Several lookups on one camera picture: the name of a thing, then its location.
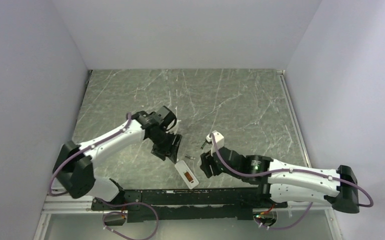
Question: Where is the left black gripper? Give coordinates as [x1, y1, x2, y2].
[149, 129, 182, 164]

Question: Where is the white remote control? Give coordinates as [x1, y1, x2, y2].
[174, 160, 199, 190]

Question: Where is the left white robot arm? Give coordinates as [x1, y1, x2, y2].
[50, 106, 182, 210]

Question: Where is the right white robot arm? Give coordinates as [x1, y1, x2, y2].
[200, 140, 360, 214]

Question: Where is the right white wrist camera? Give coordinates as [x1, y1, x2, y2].
[205, 130, 225, 156]

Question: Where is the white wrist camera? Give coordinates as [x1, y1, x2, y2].
[166, 119, 182, 134]
[205, 130, 225, 156]

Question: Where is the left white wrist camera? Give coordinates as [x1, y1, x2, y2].
[166, 119, 182, 134]

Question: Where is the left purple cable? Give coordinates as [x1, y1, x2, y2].
[47, 112, 134, 197]

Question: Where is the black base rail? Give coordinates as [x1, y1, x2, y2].
[91, 179, 288, 223]

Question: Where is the aluminium frame rail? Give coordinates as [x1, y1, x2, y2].
[276, 69, 312, 167]

